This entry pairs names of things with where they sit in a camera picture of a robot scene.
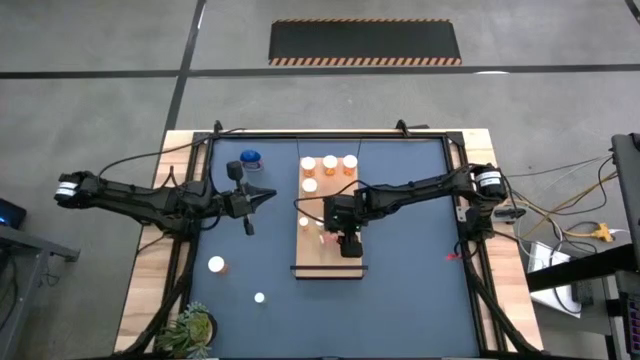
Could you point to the large amber pill bottle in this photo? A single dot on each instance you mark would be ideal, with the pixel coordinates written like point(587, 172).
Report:
point(350, 161)
point(309, 185)
point(216, 264)
point(329, 161)
point(308, 162)

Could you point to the black hazard-striped floor mat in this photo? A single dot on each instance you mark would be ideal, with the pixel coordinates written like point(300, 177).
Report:
point(365, 42)

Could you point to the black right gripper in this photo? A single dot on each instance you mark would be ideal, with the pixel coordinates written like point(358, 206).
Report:
point(342, 212)

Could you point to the small pink tag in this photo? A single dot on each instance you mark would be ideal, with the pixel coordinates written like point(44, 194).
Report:
point(452, 257)

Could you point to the black metal table frame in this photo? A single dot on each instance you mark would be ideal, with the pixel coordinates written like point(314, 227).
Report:
point(325, 135)

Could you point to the small amber pill bottle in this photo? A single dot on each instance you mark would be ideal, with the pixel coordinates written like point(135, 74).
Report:
point(303, 220)

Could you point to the potted green succulent plant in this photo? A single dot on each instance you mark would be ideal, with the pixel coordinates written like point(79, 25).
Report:
point(187, 332)

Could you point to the black table beam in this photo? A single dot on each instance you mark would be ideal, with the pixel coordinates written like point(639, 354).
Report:
point(575, 272)

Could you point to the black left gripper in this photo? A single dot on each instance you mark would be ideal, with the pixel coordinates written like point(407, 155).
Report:
point(235, 205)

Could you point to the blue-capped clear antacid bottle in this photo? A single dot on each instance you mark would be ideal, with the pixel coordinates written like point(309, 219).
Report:
point(250, 157)

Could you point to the black device blue light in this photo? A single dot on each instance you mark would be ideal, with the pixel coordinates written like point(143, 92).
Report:
point(11, 215)

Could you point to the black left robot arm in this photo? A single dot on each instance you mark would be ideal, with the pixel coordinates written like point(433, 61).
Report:
point(140, 202)

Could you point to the wooden tray board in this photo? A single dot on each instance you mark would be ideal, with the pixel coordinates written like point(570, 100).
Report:
point(329, 265)

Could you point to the yellow power splitter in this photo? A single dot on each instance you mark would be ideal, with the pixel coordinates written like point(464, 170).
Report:
point(601, 232)

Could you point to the small white-capped pill bottle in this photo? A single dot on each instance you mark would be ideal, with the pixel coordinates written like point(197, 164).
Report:
point(259, 297)

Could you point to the grey metal cart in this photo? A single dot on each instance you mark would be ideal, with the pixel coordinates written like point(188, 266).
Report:
point(25, 280)

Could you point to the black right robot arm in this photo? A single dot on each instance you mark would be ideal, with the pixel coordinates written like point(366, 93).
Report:
point(425, 187)

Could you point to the dark grey monitor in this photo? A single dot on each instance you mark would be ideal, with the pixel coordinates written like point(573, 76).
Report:
point(629, 185)

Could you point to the white box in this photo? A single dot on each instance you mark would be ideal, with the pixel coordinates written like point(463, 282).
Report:
point(542, 260)

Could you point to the blue table mat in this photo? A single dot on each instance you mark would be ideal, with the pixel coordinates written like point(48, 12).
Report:
point(420, 325)

